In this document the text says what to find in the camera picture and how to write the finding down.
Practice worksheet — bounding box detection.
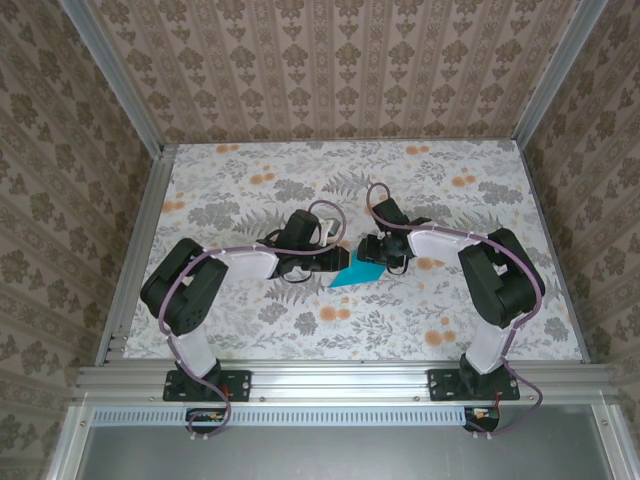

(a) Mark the blue square paper sheet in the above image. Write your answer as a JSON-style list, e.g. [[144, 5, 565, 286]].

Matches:
[[327, 252, 387, 289]]

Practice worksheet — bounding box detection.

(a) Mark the floral patterned table cover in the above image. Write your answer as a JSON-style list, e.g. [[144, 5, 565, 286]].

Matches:
[[122, 141, 585, 362]]

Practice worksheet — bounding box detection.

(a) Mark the small black connector board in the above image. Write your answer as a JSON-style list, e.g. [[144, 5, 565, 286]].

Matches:
[[185, 407, 231, 435], [463, 406, 502, 434]]

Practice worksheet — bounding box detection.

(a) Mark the grey metal panel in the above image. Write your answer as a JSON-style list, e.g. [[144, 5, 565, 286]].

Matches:
[[74, 423, 609, 480]]

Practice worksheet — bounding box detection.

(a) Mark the aluminium frame beam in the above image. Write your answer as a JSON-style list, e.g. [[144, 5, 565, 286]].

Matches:
[[72, 363, 619, 405]]

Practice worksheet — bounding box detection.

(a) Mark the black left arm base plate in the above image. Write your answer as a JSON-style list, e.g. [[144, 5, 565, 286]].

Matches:
[[164, 368, 253, 403]]

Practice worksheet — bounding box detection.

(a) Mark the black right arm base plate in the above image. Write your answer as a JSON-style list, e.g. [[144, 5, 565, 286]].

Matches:
[[428, 368, 521, 403]]

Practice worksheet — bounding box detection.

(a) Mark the slotted white cable duct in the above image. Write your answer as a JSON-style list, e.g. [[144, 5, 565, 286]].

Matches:
[[92, 405, 464, 427]]

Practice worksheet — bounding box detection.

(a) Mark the aluminium frame side rail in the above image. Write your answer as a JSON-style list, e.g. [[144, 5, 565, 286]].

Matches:
[[97, 143, 176, 366]]

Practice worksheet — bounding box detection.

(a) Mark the aluminium frame post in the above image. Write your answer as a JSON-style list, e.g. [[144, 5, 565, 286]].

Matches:
[[62, 0, 166, 154], [514, 0, 599, 146]]

